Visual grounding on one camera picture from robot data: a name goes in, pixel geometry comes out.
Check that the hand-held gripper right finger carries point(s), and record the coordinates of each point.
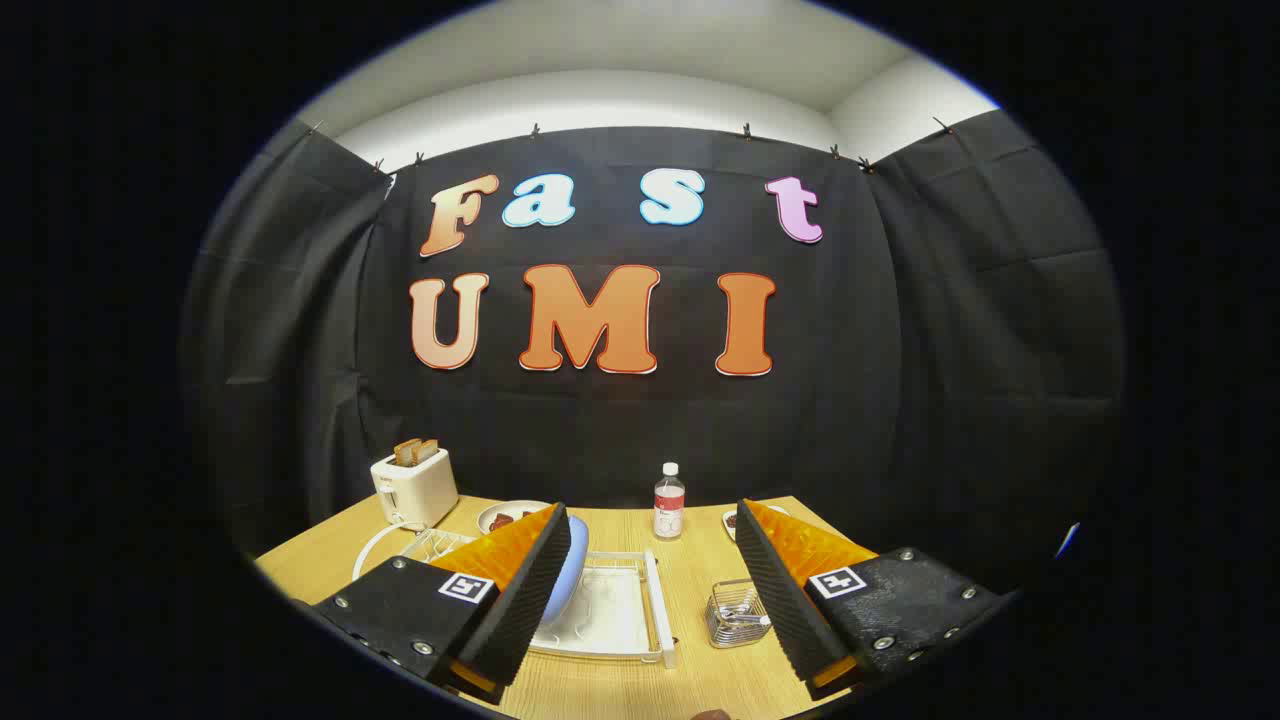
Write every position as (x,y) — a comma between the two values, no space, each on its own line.
(785,600)

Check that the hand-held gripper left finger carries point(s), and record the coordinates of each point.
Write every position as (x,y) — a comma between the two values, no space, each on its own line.
(520,610)

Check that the blue plate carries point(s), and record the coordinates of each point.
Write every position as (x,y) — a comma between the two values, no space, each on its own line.
(565,585)

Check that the white divided dish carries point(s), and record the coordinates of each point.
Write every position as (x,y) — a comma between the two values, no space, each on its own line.
(730,520)

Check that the white round dish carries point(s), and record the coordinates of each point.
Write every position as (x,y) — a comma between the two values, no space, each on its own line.
(490,512)

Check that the clear red label bottle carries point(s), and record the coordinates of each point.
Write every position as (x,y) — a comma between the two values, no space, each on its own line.
(669,505)

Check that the white toaster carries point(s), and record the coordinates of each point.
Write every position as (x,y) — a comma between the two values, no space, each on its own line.
(415,490)

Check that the toast bread slice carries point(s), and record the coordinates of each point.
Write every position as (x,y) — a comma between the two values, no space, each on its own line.
(406,453)
(428,449)

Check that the black backdrop cloth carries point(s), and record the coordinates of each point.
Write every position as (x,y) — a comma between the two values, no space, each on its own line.
(600,430)

